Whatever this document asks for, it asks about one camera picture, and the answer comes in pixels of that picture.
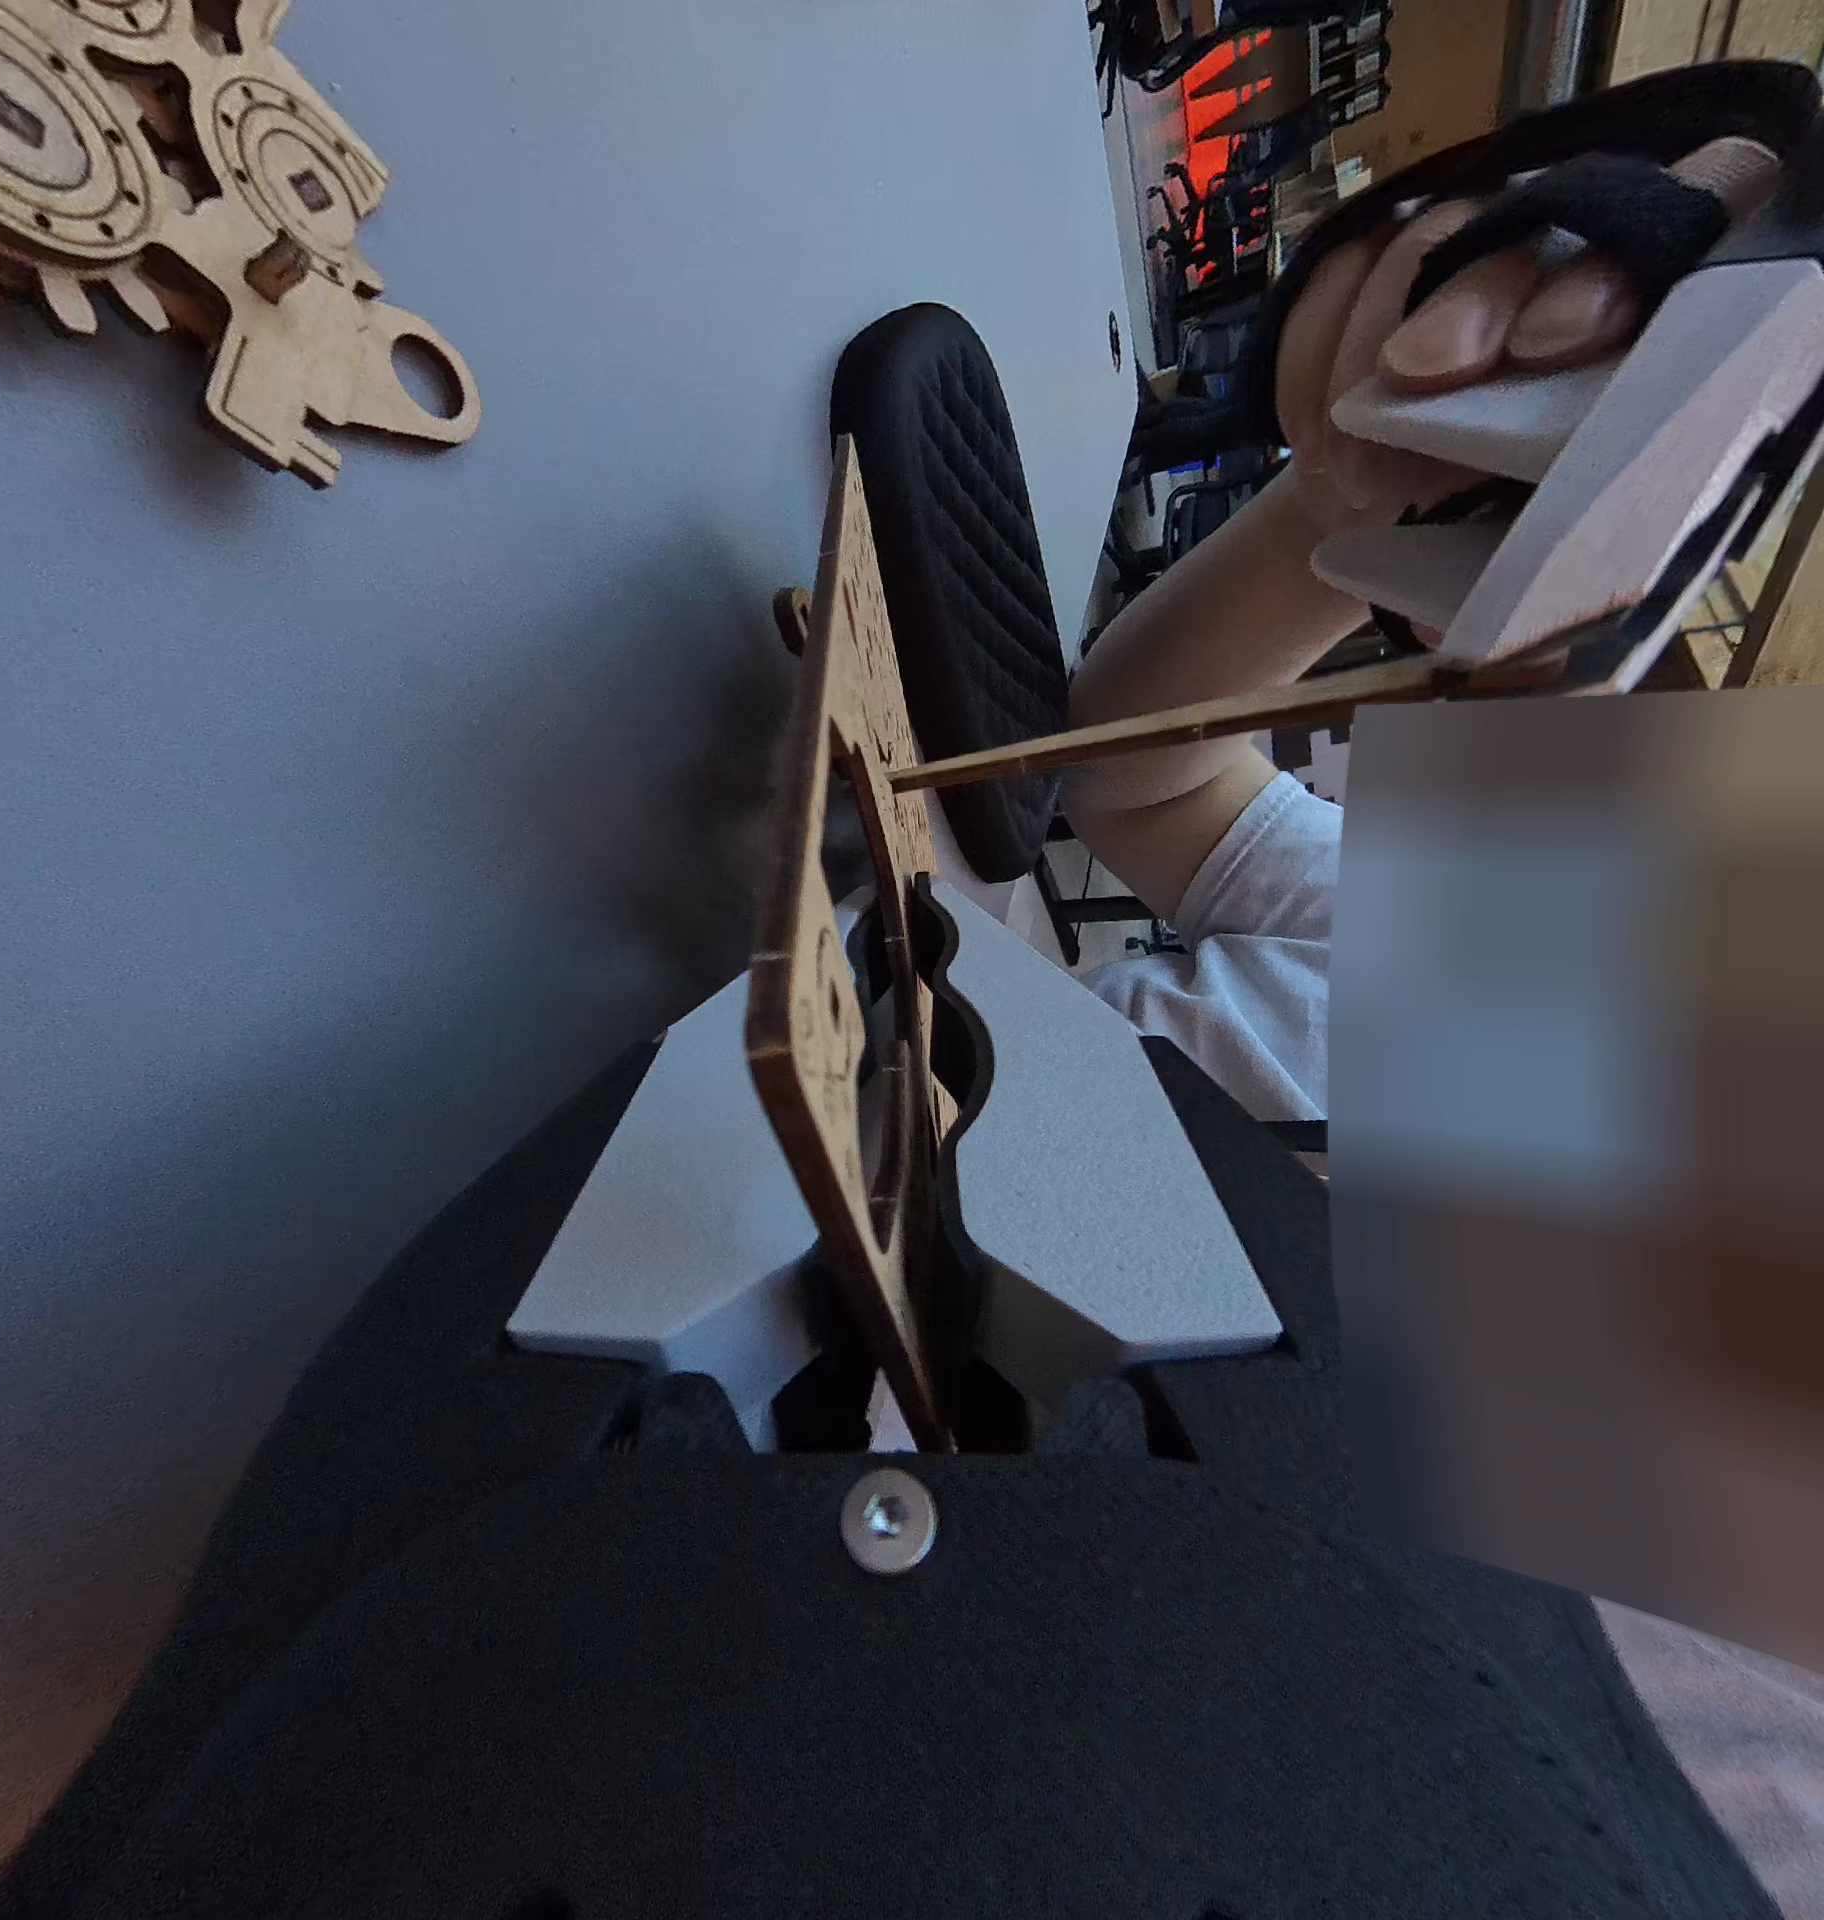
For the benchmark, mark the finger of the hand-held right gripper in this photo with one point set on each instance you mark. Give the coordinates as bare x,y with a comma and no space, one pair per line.
1645,452
1677,630

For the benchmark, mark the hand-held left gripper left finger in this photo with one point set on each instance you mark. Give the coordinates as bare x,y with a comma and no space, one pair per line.
655,1199

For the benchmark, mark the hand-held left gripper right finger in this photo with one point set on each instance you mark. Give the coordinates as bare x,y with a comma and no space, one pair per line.
1107,1199

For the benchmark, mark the long pointed wooden stick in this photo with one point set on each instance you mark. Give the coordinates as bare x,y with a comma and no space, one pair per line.
1153,731

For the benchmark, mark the laser-cut wooden parts sheet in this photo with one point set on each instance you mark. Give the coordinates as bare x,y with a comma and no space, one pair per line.
838,676

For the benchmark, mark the person's right forearm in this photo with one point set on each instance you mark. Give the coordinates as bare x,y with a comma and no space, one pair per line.
1195,630

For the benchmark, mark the grey desk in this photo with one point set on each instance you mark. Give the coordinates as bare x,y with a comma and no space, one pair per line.
402,900

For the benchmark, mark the person's right hand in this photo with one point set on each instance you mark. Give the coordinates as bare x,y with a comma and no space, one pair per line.
1453,330

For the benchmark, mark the black mesh wrist cushion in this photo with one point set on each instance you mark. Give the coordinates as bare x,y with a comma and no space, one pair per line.
972,526

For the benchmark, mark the wooden gear cluster assembly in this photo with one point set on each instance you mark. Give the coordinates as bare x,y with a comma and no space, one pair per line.
297,376

